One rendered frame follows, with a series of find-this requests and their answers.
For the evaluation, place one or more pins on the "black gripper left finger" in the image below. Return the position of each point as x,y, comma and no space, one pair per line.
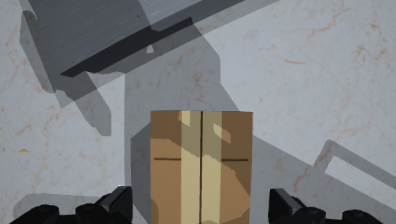
119,200

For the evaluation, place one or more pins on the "dark grey open box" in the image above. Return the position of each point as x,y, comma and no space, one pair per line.
162,34

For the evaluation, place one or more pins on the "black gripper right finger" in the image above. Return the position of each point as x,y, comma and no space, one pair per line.
280,202

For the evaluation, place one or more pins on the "brown cardboard box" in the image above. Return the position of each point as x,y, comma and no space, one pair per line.
201,165

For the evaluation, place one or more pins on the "grey metal lid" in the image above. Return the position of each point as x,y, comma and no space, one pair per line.
82,33

